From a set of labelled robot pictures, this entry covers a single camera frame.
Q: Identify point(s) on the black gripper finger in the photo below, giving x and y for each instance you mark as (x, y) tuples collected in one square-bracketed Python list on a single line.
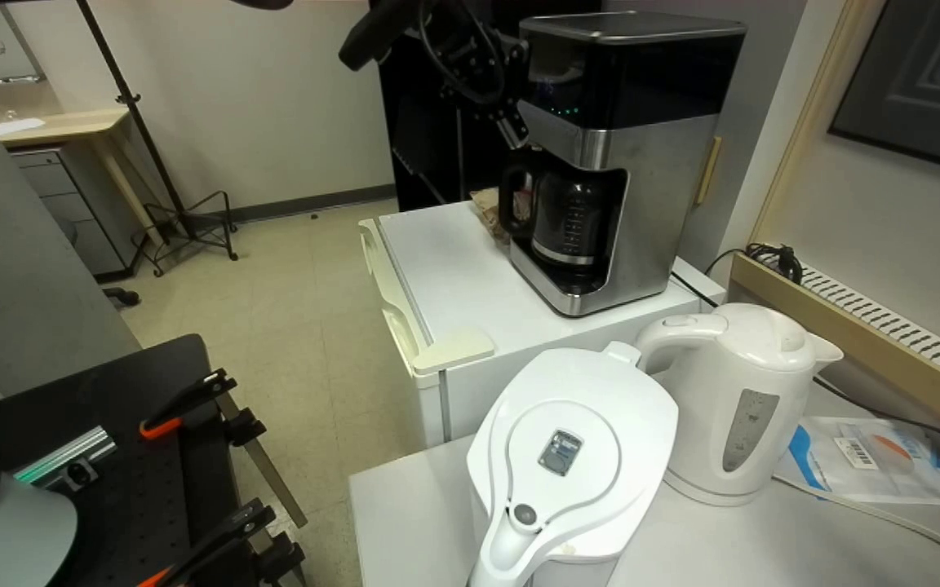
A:
[(511, 127)]

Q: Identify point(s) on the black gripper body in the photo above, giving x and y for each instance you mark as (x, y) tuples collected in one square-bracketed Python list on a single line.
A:
[(471, 58)]

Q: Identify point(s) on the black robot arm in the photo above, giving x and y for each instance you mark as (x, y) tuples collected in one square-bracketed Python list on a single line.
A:
[(372, 37)]

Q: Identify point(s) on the glass coffee carafe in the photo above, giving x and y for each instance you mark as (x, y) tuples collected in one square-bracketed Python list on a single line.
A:
[(556, 214)]

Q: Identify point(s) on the black and silver coffee machine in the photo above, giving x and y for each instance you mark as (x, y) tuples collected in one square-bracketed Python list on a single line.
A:
[(623, 96)]

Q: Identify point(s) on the white mini fridge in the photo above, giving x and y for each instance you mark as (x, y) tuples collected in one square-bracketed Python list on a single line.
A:
[(465, 321)]

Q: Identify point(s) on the black tripod stand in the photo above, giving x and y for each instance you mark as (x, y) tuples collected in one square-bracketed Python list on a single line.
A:
[(189, 227)]

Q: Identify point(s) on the white water filter pitcher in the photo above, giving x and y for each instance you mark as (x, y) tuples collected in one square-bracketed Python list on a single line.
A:
[(566, 467)]

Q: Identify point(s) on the white electric kettle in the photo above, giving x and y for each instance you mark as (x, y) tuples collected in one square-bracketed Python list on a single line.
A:
[(742, 378)]

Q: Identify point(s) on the grey filing cabinet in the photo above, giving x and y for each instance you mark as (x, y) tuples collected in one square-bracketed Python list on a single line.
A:
[(87, 203)]

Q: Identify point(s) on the dark framed picture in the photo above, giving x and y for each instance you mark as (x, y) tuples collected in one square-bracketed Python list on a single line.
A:
[(891, 96)]

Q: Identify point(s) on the wooden desk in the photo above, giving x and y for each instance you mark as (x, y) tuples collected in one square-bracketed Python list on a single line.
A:
[(94, 127)]

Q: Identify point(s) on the blue and white plastic packet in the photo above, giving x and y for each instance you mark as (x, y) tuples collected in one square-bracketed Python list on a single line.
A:
[(867, 462)]

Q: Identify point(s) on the upper orange-handled clamp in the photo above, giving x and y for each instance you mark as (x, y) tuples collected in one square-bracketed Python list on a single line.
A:
[(203, 402)]

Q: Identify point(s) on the orange-handled clamp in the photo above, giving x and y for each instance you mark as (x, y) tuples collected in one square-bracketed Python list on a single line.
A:
[(233, 532), (203, 402)]

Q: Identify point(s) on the wall radiator grille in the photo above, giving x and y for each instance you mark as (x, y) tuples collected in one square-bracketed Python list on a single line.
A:
[(919, 340)]

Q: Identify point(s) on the lower orange-handled clamp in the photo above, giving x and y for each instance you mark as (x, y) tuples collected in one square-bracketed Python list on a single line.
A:
[(233, 532)]

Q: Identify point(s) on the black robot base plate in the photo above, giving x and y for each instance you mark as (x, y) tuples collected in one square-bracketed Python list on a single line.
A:
[(87, 499)]

